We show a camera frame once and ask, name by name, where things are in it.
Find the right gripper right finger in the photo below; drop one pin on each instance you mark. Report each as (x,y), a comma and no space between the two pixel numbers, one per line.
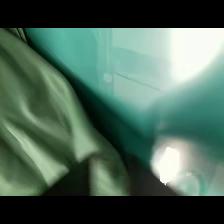
(143,183)

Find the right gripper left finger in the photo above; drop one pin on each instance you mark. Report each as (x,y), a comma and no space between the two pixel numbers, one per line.
(75,181)

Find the olive green garment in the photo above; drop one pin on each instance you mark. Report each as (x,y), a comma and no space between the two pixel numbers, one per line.
(36,110)

